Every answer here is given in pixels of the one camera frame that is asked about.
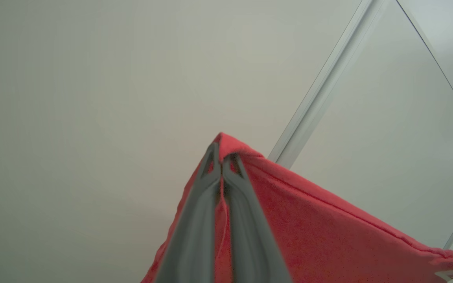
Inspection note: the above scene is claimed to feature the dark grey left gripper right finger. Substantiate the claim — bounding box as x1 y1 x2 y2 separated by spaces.
223 153 292 283

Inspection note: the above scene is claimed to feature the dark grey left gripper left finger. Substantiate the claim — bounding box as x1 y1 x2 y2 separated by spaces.
154 142 222 283

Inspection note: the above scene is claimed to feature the red shirt with striped cuffs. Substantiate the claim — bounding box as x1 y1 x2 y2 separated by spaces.
140 132 453 283

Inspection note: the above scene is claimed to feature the grey partition post with two feet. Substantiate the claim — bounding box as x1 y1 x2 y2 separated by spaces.
268 0 390 169

